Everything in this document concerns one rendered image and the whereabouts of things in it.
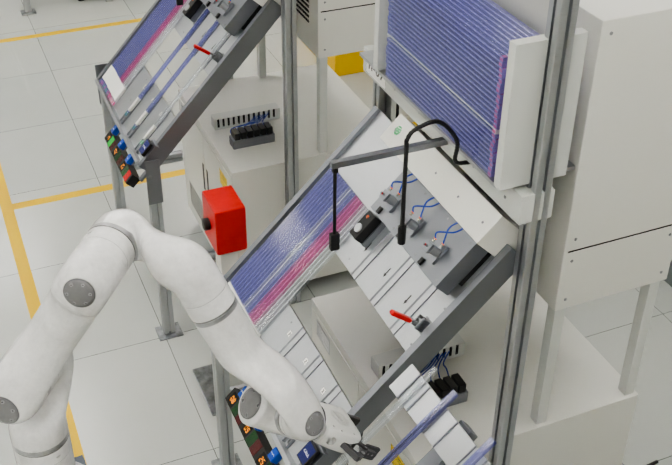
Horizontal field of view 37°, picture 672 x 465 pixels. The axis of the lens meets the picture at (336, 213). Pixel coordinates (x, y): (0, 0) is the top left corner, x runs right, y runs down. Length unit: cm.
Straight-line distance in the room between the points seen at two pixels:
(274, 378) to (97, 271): 37
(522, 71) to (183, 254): 72
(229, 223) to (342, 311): 46
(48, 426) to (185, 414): 136
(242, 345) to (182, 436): 162
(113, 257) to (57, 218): 274
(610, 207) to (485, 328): 75
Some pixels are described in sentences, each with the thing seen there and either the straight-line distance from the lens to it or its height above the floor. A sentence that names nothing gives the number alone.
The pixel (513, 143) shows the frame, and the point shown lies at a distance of 203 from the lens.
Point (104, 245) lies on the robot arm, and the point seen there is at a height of 144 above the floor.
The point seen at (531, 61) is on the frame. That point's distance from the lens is 196.
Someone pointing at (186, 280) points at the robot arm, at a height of 140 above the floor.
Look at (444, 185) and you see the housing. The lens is 231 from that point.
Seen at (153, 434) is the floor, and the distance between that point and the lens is 349.
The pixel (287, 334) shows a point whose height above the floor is 82.
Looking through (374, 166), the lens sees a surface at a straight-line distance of 262.
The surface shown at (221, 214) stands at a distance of 309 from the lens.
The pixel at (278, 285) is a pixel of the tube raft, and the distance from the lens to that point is 264.
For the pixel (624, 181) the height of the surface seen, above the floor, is 133.
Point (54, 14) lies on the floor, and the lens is 659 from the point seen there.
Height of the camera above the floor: 250
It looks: 34 degrees down
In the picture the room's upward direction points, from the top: 1 degrees clockwise
